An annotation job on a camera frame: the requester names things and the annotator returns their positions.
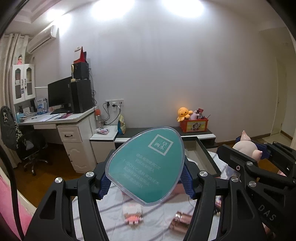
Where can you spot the teal egg-shaped case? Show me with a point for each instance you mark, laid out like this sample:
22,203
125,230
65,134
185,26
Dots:
148,166

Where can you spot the orange octopus plush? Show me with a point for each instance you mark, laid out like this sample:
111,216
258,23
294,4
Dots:
183,114

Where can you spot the black computer monitor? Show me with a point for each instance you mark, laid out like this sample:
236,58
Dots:
59,94

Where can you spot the white wall power strip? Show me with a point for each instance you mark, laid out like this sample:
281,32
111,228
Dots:
118,102

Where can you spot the pink green-rimmed storage box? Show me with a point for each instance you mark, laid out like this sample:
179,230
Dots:
196,152

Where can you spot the black box on tower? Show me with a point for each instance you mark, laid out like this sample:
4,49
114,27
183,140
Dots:
81,70

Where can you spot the striped white tablecloth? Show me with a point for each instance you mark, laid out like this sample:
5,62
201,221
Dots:
155,219

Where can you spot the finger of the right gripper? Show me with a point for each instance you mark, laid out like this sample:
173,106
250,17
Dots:
279,154
234,159

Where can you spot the blue box on desk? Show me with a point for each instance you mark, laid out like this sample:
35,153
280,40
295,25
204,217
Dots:
41,105

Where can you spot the white side cabinet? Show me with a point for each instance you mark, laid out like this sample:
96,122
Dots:
103,144

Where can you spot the rose gold tube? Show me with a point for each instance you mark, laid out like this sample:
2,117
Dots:
180,222

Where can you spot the white desk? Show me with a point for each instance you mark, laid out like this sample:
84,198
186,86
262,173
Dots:
75,132

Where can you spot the black office chair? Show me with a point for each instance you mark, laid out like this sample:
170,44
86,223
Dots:
28,146

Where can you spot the white glass-door cabinet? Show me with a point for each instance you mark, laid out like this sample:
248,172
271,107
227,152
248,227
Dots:
22,83

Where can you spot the red triangular bag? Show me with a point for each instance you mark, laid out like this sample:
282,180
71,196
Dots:
79,55

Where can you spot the pink doll figure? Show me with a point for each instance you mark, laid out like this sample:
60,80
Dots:
247,147

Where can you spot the purple plush toy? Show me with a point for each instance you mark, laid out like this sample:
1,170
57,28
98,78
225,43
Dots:
194,116

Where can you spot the red toy box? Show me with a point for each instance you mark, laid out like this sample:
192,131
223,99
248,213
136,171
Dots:
189,126

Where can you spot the candy packet on cabinet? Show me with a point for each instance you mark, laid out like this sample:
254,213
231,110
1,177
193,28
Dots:
102,131

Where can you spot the small doll on cabinet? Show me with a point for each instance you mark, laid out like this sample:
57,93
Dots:
20,60

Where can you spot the black computer tower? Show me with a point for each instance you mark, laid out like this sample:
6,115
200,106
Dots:
81,96

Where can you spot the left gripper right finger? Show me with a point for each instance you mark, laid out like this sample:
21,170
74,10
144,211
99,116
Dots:
239,219

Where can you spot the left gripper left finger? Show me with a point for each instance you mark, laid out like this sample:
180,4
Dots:
53,218

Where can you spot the blue yellow snack bag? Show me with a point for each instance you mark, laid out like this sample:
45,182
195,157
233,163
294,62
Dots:
121,125

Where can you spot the white air conditioner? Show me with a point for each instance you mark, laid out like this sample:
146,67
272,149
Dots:
41,39

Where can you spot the white pink brick figure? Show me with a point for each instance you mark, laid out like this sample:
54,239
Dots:
132,214

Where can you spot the orange-lid bottle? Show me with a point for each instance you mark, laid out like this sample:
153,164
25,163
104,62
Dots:
98,117

